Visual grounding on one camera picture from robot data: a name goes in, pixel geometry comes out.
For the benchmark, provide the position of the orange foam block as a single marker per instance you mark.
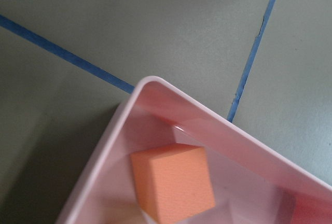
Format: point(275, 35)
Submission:
point(172, 182)

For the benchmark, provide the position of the pink foam block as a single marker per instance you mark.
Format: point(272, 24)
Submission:
point(299, 208)

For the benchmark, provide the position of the pink plastic bin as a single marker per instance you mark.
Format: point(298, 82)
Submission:
point(248, 178)

